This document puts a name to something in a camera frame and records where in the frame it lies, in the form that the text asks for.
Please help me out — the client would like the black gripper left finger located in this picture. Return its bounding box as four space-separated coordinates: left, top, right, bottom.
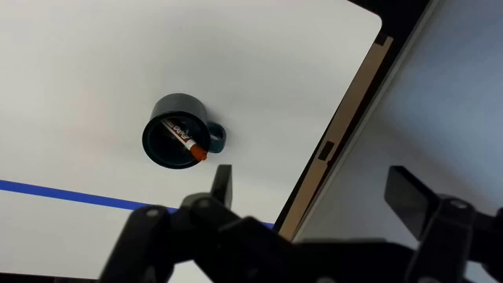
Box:
99 163 248 283

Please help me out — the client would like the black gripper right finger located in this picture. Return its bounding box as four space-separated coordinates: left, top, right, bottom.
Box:
383 165 503 283

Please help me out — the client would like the marker with orange cap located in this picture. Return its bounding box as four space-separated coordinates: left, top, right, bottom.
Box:
161 117 209 161

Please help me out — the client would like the blue tape line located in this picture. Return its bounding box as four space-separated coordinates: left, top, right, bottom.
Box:
0 179 276 232

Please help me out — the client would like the black mug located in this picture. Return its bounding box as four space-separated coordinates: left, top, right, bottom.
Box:
139 92 227 171

